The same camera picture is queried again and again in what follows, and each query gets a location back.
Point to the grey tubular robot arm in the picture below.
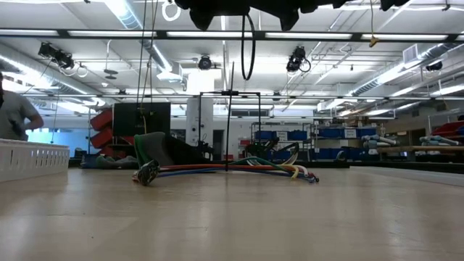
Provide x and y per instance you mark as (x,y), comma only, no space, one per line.
(435,140)
(378,139)

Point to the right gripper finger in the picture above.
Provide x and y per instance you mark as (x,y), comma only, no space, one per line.
(264,7)

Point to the large black panel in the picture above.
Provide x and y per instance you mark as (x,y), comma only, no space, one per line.
(127,119)

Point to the long ceiling light bar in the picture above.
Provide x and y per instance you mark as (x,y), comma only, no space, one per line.
(108,33)

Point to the black grey work glove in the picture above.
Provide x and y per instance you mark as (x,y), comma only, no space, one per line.
(156,148)

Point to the person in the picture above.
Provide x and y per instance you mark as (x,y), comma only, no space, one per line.
(16,116)

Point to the black clear safety glasses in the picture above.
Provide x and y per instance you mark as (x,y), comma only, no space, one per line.
(259,150)

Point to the white square column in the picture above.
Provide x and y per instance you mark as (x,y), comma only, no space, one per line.
(206,123)

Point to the long wooden bench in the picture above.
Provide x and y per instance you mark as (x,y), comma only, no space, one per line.
(420,148)

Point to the white air vent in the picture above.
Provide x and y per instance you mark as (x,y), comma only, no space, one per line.
(410,53)

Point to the thin black metal frame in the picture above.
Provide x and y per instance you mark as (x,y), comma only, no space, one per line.
(230,93)

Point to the black aluminium table frame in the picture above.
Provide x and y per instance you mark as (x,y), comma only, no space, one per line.
(398,167)

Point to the red storage bins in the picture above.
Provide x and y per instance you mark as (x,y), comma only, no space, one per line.
(101,121)

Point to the black tape roll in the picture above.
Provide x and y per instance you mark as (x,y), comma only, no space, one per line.
(88,162)

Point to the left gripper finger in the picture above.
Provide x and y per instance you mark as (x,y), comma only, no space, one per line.
(233,7)

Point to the black ceiling camera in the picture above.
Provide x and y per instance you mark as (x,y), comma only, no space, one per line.
(434,66)
(295,61)
(59,57)
(205,62)

